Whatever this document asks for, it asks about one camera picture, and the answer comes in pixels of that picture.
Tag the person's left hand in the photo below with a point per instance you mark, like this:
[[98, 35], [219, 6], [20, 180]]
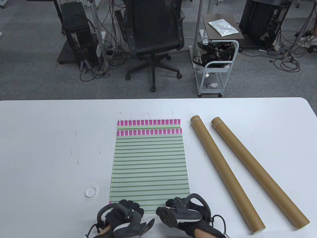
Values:
[[135, 208]]

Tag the person's right hand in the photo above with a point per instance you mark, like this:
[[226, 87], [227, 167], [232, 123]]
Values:
[[170, 202]]

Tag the green striped mouse pad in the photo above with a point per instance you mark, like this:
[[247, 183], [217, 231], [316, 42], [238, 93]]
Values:
[[148, 168], [148, 122]]

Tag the white plastic tube cap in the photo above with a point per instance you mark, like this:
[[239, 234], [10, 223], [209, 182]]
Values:
[[90, 192]]

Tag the brown cardboard mailing tube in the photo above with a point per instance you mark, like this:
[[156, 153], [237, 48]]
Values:
[[218, 161], [252, 161]]

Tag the person's right forearm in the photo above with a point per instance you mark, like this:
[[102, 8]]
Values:
[[201, 234]]

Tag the person's left forearm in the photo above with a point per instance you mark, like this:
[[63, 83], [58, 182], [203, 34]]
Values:
[[105, 230]]

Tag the grey hand tracker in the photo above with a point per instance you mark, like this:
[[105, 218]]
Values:
[[164, 217], [128, 223]]

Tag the white crumpled paper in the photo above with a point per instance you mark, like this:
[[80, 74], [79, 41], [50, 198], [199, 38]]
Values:
[[214, 85]]

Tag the white rolling cart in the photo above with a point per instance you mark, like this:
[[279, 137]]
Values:
[[218, 70]]

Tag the black headset gear pile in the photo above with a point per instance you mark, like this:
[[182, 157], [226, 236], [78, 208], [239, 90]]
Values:
[[210, 53]]

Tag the dark grey floor plate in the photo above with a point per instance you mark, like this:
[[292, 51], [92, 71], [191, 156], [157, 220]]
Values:
[[65, 53]]

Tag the brown side table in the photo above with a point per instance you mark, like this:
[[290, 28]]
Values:
[[210, 32]]

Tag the black office chair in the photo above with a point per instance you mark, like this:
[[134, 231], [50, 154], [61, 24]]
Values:
[[153, 24]]

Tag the silver plastic bag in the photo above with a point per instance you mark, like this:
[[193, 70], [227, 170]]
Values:
[[223, 27]]

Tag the black computer tower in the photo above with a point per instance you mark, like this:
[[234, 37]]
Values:
[[76, 29], [260, 22]]

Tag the white power strip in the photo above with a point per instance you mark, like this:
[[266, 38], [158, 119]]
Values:
[[308, 42]]

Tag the silver metal frame post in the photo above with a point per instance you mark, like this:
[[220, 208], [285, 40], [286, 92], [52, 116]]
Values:
[[198, 14], [95, 17]]

